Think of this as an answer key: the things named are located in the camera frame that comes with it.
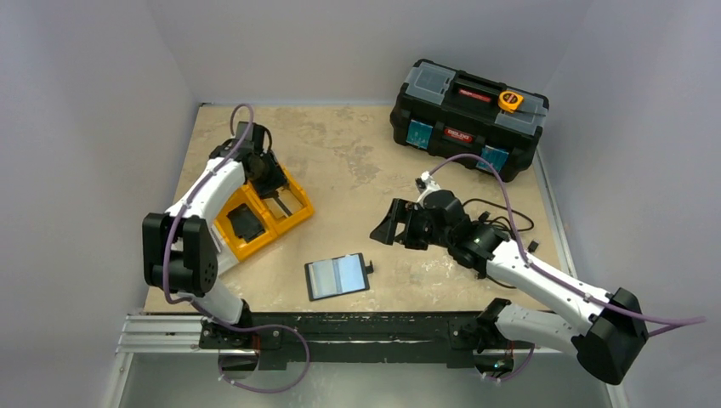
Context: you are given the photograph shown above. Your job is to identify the black plastic toolbox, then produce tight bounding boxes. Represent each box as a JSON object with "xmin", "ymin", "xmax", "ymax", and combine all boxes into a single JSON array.
[{"xmin": 389, "ymin": 59, "xmax": 550, "ymax": 183}]

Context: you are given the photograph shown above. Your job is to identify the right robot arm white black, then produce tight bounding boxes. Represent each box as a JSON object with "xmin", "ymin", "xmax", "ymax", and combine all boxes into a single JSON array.
[{"xmin": 370, "ymin": 190, "xmax": 649, "ymax": 385}]

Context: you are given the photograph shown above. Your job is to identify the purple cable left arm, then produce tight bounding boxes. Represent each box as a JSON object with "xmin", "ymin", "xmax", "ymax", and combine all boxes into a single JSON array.
[{"xmin": 162, "ymin": 104, "xmax": 312, "ymax": 395}]

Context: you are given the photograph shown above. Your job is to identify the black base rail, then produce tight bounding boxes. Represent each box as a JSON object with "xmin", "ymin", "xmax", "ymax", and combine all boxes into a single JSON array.
[{"xmin": 200, "ymin": 310, "xmax": 533, "ymax": 373}]

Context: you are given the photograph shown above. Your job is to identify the yellow plastic bin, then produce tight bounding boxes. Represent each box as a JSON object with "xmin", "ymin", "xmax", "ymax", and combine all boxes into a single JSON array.
[{"xmin": 213, "ymin": 168, "xmax": 315, "ymax": 264}]

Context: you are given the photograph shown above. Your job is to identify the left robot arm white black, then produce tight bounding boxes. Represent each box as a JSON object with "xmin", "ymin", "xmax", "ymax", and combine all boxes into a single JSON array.
[{"xmin": 142, "ymin": 122, "xmax": 287, "ymax": 348}]

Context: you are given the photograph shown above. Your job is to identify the orange tape measure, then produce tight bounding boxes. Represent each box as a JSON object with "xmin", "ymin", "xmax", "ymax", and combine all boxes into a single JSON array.
[{"xmin": 497, "ymin": 90, "xmax": 525, "ymax": 113}]

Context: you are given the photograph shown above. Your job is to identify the black usb cable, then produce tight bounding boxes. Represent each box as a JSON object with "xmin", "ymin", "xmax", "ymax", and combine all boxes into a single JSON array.
[{"xmin": 458, "ymin": 198, "xmax": 541, "ymax": 289}]

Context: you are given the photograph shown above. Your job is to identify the gold credit card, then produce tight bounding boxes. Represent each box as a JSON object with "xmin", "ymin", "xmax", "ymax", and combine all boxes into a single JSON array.
[{"xmin": 266, "ymin": 190, "xmax": 303, "ymax": 218}]

